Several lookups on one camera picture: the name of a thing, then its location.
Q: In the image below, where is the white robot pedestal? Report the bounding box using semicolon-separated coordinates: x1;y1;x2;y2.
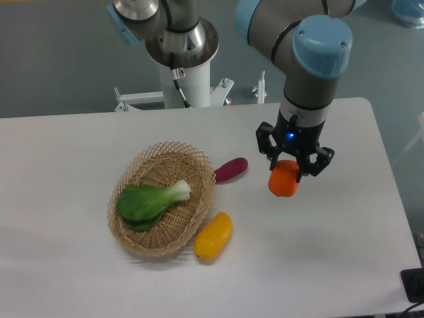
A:
113;19;268;112

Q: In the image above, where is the woven wicker basket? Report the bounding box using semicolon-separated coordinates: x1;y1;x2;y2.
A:
107;141;215;257

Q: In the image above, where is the purple sweet potato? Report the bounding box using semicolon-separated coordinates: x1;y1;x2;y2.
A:
214;157;248;183

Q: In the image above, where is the green bok choy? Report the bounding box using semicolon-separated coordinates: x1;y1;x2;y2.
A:
117;180;191;232

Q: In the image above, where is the black device at edge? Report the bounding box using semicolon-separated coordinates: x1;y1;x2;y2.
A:
400;268;423;303

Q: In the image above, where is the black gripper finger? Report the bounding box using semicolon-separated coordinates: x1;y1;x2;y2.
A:
295;145;335;183
256;122;282;170

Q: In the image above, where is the yellow mango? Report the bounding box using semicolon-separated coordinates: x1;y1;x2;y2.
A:
193;211;233;262

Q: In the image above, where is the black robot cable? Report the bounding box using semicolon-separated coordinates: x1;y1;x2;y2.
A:
168;52;192;109

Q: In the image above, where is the blue object top right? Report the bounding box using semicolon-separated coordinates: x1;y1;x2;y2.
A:
392;0;423;29

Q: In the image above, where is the orange fruit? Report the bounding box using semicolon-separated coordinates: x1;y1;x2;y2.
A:
268;160;299;197

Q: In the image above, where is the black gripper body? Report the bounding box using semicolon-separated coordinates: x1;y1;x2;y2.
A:
272;111;325;163

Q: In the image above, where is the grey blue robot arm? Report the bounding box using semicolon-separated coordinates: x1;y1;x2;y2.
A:
107;1;360;178

